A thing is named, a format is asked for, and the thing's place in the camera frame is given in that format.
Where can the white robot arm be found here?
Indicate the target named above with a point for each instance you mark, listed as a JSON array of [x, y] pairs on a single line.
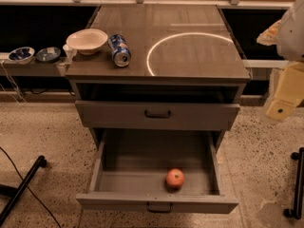
[[288, 36]]

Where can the black upper drawer handle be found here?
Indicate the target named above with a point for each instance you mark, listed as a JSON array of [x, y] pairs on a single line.
[[152, 115]]

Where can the red apple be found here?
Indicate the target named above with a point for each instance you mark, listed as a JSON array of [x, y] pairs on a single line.
[[175, 178]]

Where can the closed upper drawer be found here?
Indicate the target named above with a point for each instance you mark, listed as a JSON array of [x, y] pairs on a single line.
[[130, 115]]

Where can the blue soda can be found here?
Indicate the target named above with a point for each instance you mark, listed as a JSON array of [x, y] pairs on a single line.
[[120, 52]]

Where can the small white cup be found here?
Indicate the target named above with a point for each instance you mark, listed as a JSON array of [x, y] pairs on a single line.
[[70, 52]]

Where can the black stand leg left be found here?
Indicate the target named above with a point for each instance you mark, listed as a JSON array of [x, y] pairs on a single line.
[[15, 193]]

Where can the grey drawer cabinet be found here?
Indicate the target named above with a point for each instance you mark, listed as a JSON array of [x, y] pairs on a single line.
[[179, 54]]

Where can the large white bowl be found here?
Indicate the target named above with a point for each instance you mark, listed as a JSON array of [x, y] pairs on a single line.
[[87, 41]]

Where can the dark teal bowl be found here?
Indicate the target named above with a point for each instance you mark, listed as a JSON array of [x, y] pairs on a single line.
[[48, 55]]

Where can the open middle drawer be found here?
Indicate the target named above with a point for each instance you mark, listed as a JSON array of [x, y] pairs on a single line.
[[131, 167]]

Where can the blue patterned bowl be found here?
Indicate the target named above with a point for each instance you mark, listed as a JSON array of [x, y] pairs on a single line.
[[22, 55]]

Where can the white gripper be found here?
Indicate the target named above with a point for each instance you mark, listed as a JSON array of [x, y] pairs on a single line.
[[292, 37]]

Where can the black drawer handle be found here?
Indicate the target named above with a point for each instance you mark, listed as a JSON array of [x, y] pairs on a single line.
[[159, 208], [152, 115]]

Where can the black middle drawer handle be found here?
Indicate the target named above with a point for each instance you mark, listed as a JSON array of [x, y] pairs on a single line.
[[159, 208]]

